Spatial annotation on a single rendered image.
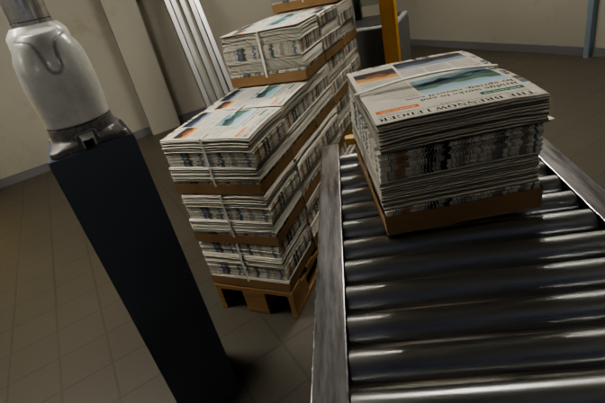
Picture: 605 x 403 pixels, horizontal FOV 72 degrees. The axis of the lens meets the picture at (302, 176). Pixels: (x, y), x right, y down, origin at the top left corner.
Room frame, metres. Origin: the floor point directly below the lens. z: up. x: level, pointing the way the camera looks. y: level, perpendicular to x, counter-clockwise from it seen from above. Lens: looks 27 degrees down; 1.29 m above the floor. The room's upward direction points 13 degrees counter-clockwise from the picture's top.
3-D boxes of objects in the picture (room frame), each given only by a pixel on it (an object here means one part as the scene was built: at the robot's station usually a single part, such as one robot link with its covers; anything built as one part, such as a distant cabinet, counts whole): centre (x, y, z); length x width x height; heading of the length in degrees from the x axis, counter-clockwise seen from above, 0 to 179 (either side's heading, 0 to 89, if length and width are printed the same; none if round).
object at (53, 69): (1.07, 0.52, 1.17); 0.18 x 0.16 x 0.22; 27
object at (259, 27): (2.00, -0.01, 1.07); 0.37 x 0.29 x 0.01; 65
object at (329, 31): (2.27, -0.14, 0.95); 0.38 x 0.29 x 0.23; 62
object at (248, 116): (1.88, 0.05, 0.42); 1.17 x 0.39 x 0.83; 153
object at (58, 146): (1.05, 0.51, 1.03); 0.22 x 0.18 x 0.06; 26
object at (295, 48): (2.00, -0.01, 0.95); 0.38 x 0.29 x 0.23; 65
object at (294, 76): (2.00, -0.01, 0.86); 0.38 x 0.29 x 0.04; 65
